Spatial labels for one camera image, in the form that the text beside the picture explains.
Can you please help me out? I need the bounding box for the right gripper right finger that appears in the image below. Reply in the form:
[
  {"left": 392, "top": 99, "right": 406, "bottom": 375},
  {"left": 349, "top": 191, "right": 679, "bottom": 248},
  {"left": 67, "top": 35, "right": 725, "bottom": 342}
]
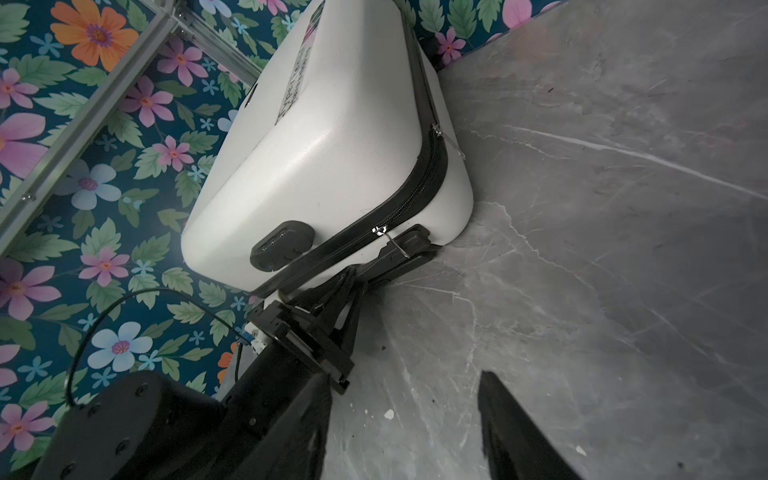
[{"left": 478, "top": 371, "right": 581, "bottom": 480}]

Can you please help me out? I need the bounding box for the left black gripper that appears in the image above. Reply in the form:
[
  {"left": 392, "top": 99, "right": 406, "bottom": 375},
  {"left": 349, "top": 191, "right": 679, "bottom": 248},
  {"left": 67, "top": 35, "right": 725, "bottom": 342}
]
[{"left": 247, "top": 224, "right": 441, "bottom": 395}]

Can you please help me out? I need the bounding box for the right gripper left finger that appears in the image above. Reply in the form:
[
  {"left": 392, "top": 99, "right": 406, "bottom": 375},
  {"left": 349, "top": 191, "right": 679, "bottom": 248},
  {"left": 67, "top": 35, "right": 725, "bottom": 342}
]
[{"left": 233, "top": 374, "right": 332, "bottom": 479}]

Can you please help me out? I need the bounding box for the white hard-shell suitcase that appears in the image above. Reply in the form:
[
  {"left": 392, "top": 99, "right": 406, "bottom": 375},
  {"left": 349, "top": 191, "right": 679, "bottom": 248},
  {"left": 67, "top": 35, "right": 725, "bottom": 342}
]
[{"left": 181, "top": 1, "right": 474, "bottom": 298}]

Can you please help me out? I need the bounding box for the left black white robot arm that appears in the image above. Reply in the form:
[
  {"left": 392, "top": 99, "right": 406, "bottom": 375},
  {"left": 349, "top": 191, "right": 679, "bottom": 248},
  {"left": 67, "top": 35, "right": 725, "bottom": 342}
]
[{"left": 20, "top": 225, "right": 438, "bottom": 479}]

